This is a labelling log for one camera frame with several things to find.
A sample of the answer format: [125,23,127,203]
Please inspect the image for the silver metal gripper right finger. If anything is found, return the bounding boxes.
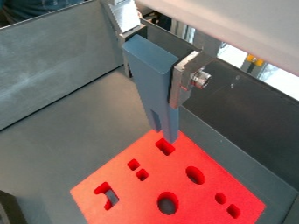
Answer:
[169,51,213,109]

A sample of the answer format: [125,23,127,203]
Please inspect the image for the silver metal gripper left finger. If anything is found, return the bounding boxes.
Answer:
[107,0,145,45]

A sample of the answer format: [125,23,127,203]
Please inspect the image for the blue-grey double-square peg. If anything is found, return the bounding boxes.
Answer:
[121,35,179,143]

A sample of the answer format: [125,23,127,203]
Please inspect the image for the yellow and black background fixture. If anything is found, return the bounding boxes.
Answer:
[247,54,264,67]

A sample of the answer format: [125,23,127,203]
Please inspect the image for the red insertion board with holes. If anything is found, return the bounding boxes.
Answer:
[69,130,265,224]

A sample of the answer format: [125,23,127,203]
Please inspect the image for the grey bin enclosure walls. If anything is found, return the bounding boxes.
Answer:
[0,0,299,224]

